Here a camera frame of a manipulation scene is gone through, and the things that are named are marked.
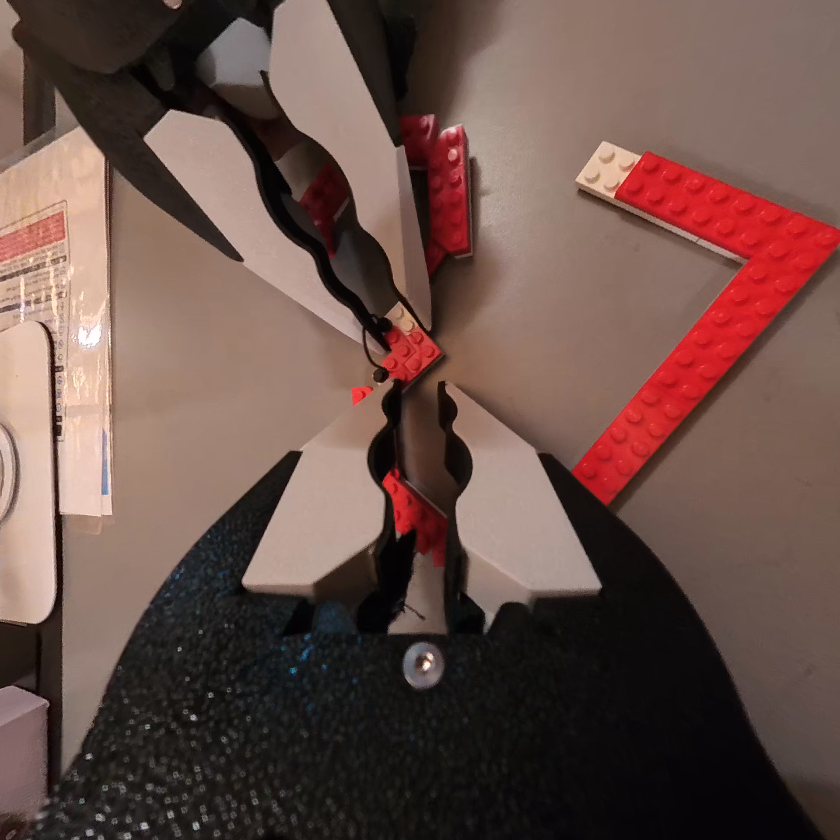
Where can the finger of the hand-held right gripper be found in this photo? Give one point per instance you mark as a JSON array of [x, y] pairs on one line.
[[243, 203], [341, 98]]

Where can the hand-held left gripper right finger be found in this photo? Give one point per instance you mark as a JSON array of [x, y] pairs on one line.
[[518, 525]]

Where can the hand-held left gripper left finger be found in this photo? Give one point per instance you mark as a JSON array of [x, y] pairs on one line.
[[315, 512]]

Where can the red lego plate piece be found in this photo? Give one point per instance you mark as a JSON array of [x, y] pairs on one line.
[[410, 512]]

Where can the curved red lego assembly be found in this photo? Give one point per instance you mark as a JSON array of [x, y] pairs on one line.
[[453, 190]]

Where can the small red white lego piece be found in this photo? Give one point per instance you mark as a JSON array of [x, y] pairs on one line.
[[413, 351]]

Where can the red L-shaped lego assembly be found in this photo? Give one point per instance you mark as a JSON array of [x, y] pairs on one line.
[[735, 216]]

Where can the clear plastic bag with leaflet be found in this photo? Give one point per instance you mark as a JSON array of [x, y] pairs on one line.
[[39, 262]]

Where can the white book stand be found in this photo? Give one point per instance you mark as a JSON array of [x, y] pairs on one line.
[[26, 459]]

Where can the white box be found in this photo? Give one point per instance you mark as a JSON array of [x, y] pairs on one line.
[[19, 735]]

